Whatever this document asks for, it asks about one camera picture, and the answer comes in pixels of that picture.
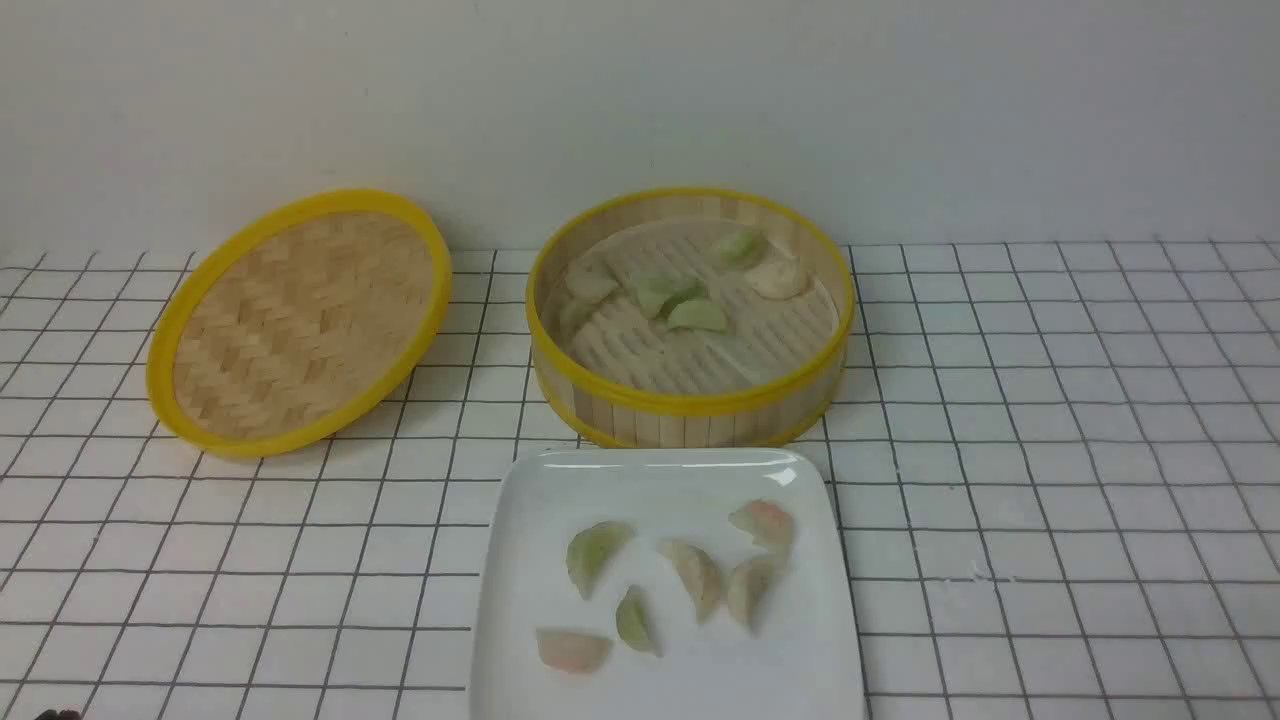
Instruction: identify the green dumpling on plate left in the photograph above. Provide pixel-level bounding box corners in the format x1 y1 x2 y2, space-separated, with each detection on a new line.
564 520 635 601

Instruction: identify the pink dumpling on plate back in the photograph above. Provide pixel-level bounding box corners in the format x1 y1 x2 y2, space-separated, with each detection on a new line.
728 498 795 553

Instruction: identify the pink dumpling on plate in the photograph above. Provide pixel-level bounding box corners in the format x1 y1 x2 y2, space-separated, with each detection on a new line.
728 498 795 553
535 628 614 675

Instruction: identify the beige dumpling on plate centre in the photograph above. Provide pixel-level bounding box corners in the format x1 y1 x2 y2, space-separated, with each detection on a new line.
658 539 723 625

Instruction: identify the beige dumpling on plate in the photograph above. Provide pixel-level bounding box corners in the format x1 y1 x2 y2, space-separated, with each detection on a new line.
724 553 785 634
658 539 723 625

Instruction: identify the beige dumpling on plate right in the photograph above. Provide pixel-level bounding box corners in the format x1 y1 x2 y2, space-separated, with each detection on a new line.
724 553 785 634

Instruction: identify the small green dumpling on plate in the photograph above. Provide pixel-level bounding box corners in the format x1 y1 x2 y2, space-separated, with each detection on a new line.
614 585 662 657

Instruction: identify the pink dumpling on plate front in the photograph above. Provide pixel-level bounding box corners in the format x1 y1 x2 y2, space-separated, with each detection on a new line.
535 628 614 675

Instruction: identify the white square plate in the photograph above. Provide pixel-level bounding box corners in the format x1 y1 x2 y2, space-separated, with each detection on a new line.
468 448 868 719

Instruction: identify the yellow rimmed bamboo steamer basket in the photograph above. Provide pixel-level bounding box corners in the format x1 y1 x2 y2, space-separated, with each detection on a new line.
525 187 858 448

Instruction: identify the green dumpling in steamer centre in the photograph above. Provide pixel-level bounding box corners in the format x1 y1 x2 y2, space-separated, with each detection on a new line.
635 275 703 320

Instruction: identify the green dumpling in steamer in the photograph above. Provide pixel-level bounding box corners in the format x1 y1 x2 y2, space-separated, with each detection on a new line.
712 229 771 270
666 299 730 333
635 275 703 320

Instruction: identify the green dumpling in steamer front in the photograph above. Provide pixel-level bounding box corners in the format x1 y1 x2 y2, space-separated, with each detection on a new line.
666 299 730 333

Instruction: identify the pale dumpling in steamer left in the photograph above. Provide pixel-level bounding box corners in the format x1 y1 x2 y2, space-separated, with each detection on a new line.
564 266 620 305

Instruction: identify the green dumpling in steamer back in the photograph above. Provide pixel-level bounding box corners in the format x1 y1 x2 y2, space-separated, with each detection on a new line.
712 229 771 270

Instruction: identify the beige dumpling in steamer right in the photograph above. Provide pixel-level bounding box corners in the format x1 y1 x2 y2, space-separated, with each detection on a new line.
744 258 810 301

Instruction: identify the yellow rimmed bamboo steamer lid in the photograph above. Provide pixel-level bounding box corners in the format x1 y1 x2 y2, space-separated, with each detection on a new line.
146 190 453 457

